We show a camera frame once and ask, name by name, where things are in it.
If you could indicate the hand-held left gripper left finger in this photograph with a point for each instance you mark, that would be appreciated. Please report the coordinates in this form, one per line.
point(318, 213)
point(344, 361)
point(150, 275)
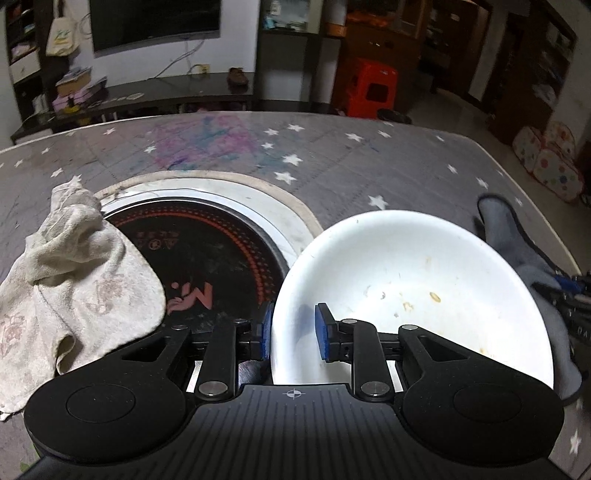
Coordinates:
point(267, 333)

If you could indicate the brown shoe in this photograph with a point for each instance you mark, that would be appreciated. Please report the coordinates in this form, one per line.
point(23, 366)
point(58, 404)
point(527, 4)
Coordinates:
point(238, 77)

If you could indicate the wall socket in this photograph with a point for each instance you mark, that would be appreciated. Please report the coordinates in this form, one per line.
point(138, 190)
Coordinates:
point(200, 68)

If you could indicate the white bowl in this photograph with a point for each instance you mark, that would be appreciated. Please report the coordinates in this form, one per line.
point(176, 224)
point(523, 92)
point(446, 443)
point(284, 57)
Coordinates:
point(415, 258)

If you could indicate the glass display cabinet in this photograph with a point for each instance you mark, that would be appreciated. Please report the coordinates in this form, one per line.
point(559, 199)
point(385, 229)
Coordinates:
point(295, 60)

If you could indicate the white tote bag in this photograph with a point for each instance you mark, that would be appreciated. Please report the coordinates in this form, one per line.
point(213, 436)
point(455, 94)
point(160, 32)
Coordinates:
point(61, 39)

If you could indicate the dark wall shelf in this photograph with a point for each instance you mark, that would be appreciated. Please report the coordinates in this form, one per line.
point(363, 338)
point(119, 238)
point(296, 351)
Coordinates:
point(23, 55)

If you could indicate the red plastic stool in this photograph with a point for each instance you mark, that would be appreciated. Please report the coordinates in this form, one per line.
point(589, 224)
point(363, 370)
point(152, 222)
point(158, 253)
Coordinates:
point(371, 87)

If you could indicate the grey star print tablecloth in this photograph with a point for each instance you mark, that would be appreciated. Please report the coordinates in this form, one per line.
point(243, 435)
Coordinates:
point(351, 161)

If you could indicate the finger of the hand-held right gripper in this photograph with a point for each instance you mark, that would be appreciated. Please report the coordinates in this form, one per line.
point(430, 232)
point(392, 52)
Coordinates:
point(564, 282)

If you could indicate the white rag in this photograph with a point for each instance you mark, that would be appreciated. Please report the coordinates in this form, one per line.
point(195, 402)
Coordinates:
point(69, 286)

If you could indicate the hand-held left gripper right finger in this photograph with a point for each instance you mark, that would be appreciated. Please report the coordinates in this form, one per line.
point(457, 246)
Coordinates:
point(323, 333)

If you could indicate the cardboard box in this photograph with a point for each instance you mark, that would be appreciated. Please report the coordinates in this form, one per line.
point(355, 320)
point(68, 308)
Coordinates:
point(73, 82)

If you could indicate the dark round object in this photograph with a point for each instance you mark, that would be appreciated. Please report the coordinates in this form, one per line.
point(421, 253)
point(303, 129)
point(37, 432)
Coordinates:
point(394, 116)

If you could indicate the black induction cooktop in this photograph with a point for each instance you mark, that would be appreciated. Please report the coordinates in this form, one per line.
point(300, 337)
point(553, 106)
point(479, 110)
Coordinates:
point(207, 249)

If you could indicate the black television stand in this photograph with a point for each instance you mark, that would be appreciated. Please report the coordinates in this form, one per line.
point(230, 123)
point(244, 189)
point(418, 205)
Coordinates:
point(175, 90)

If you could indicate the black television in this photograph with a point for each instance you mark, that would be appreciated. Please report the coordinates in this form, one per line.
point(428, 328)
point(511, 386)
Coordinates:
point(152, 21)

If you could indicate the brown wooden cabinet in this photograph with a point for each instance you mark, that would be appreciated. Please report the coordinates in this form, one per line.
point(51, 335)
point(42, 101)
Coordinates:
point(388, 41)

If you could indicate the stack of books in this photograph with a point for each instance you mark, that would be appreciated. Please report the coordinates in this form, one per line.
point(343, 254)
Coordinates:
point(81, 98)

